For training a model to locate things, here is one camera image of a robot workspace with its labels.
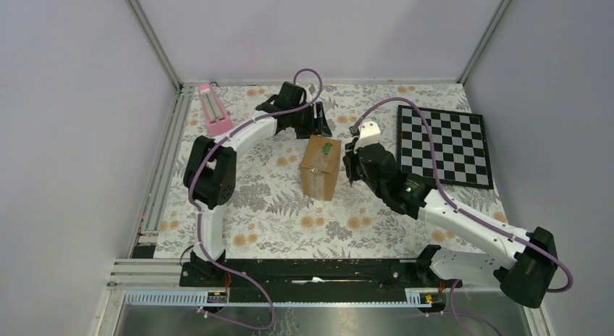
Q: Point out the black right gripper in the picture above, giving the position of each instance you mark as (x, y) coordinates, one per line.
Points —
(349, 160)

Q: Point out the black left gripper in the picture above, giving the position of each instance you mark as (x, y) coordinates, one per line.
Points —
(316, 126)

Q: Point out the brown cardboard express box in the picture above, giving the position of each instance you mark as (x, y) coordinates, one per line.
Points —
(320, 167)

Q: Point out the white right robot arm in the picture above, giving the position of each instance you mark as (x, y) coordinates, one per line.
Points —
(522, 262)

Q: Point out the floral table mat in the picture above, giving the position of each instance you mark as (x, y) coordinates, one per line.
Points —
(268, 215)

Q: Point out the black white checkerboard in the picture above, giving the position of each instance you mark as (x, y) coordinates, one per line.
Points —
(456, 140)

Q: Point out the pink metronome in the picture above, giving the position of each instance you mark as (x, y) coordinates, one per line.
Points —
(217, 118)

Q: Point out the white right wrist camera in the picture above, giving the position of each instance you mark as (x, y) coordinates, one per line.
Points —
(366, 134)

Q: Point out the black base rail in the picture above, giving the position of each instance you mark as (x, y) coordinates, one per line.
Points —
(263, 275)

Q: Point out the grey slotted cable duct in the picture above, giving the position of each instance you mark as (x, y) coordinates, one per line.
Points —
(294, 297)

